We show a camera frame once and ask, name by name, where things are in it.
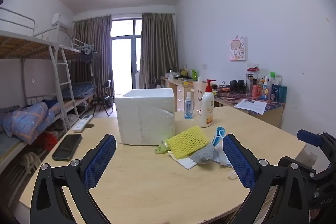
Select red lid water bottle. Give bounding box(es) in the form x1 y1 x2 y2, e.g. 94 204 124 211
246 68 260 94

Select blue plaid bedding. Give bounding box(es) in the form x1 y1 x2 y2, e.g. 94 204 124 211
71 82 97 99

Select black metal frame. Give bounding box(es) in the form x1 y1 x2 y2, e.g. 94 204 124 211
148 76 162 88

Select black folding chair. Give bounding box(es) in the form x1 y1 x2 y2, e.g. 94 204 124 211
91 80 114 116

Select clear blue spray bottle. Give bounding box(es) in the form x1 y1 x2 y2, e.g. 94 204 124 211
184 92 193 119

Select white tissue stack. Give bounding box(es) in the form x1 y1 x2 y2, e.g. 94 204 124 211
169 152 197 170

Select row of toiletry bottles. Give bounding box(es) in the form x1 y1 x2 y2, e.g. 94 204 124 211
251 71 288 103

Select beige cloth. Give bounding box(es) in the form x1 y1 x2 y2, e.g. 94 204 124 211
21 152 40 172

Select printed desk mat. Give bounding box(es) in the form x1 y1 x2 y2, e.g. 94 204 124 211
213 89 286 115

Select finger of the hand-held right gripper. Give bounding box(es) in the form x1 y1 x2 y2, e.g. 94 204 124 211
297 129 336 176

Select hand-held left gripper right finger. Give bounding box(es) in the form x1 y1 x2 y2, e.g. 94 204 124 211
222 134 313 224

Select printed paper sheet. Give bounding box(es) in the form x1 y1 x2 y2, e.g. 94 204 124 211
234 99 268 115

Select green plastic packet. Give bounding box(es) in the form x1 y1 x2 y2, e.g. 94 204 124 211
155 139 172 155

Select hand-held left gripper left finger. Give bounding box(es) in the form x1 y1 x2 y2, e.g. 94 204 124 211
30 134 117 224

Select white air conditioner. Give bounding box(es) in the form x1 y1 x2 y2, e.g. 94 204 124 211
52 13 72 30

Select brown curtain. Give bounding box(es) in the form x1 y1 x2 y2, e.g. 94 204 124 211
139 13 179 89
72 15 115 104

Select wooden smiley chair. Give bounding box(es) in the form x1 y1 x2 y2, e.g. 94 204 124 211
193 81 214 111

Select hanging dark clothes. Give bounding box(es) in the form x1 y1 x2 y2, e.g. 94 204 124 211
80 48 93 64

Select wooden desk with drawers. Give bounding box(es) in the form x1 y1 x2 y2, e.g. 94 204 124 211
160 76 196 111

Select grey sponge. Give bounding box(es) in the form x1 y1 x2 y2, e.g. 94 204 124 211
189 144 216 164

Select blue orange quilt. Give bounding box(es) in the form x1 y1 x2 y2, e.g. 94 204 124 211
0 99 61 145

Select white foam box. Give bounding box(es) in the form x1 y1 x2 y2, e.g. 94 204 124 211
115 88 176 146

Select blue face mask stack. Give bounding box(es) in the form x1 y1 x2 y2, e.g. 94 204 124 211
210 126 238 179

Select white bed ladder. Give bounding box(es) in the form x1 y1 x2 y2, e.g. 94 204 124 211
49 44 80 132

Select black smartphone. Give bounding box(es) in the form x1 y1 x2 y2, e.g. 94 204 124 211
52 134 83 161

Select black headphones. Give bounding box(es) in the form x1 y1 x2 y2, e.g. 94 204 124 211
229 79 247 93

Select metal bunk bed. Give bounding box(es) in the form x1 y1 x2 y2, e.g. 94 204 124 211
0 6 97 182

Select glass balcony door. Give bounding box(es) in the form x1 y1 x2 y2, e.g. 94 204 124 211
110 18 143 96

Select red plastic bag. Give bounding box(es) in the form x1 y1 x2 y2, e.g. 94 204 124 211
37 132 58 151

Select pink cartoon wall poster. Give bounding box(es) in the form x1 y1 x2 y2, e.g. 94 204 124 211
228 37 248 62

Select white pump lotion bottle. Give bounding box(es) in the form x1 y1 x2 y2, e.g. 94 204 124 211
200 79 217 128

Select white remote control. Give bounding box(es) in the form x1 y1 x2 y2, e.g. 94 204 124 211
72 114 93 132

